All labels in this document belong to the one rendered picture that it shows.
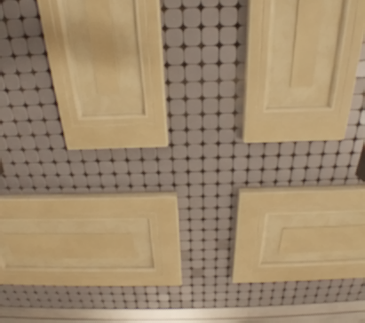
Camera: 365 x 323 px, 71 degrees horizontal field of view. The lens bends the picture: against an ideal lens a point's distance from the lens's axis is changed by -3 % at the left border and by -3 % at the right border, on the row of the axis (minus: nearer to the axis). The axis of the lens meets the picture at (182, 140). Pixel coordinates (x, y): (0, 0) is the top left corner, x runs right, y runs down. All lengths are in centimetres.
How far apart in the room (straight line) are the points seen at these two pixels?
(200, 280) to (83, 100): 51
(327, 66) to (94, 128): 42
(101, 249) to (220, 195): 30
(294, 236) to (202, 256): 21
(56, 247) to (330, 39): 69
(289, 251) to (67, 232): 50
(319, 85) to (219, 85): 17
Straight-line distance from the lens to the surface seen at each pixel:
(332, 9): 51
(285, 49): 48
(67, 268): 74
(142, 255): 66
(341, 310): 95
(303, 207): 61
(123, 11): 47
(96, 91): 49
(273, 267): 71
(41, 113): 56
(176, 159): 52
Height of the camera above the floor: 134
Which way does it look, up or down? 68 degrees down
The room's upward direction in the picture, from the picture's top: 179 degrees counter-clockwise
